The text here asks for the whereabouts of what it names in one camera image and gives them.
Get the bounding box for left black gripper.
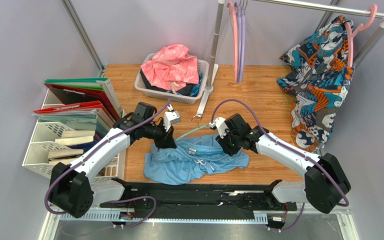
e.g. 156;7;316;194
142;118;177;150

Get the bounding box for light blue shorts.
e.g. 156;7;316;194
143;135;250;186

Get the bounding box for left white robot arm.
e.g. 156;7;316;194
44;101;181;218

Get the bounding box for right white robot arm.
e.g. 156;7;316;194
209;113;351;214

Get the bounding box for colourful patterned shorts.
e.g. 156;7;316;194
277;15;355;153

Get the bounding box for purple hanger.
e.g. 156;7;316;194
236;0;246;83

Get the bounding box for pink hanger with shorts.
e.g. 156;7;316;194
344;4;378;68

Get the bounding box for dark garment in basket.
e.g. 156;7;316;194
139;70;204;97

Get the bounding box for pink garment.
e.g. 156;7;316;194
140;44;200;91

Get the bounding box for green folder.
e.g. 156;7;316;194
44;77;122;113

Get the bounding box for white plastic basket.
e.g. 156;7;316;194
134;59;210;105

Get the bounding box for red clipboard folder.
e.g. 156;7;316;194
33;100;115;126

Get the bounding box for dark red folder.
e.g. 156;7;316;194
44;83;121;120

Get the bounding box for white file organiser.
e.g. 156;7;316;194
22;89;114;179

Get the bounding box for metal clothes rack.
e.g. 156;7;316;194
193;0;384;119

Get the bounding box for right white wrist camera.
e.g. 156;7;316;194
209;117;229;139

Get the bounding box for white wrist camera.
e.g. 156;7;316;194
209;117;229;139
163;104;181;132

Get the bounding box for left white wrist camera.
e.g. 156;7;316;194
163;104;181;132

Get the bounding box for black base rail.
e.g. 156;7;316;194
99;182;298;220

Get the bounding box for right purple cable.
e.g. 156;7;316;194
210;98;350;233

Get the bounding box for aluminium frame post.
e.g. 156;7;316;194
60;0;106;77

